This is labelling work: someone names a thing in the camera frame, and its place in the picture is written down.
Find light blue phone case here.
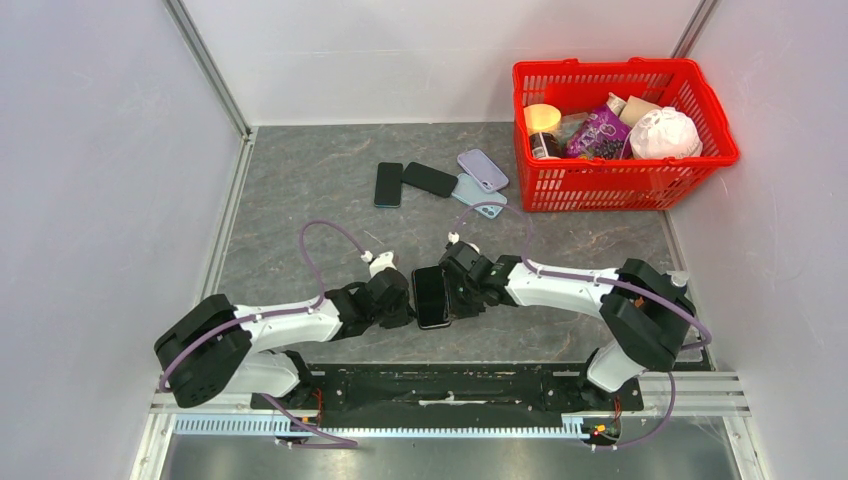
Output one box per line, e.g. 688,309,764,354
451,173,508,219

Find black phone silver edge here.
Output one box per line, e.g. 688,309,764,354
411,266,451,330

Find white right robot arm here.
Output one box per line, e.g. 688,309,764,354
439,241,697,409

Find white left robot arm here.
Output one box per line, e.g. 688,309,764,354
154,267,411,409

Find black phone teal edge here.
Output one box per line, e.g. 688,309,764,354
373,162,404,208

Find lilac phone case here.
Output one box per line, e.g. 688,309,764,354
457,149,509,193

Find yellow lid jar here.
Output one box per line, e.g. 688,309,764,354
523,103,562,159

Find purple snack bag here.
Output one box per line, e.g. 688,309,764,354
563,104,632,160

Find orange pump bottle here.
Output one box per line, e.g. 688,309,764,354
666,270,690,288

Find red plastic basket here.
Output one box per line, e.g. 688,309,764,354
512,57,740,212

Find beige cardboard tube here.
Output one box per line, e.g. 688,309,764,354
619,95,661,127

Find white plastic bag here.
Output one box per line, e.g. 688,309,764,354
629,107,703,159

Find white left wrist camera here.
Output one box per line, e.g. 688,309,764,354
368,251,397,278

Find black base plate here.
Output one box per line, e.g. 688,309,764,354
277,360,644,428

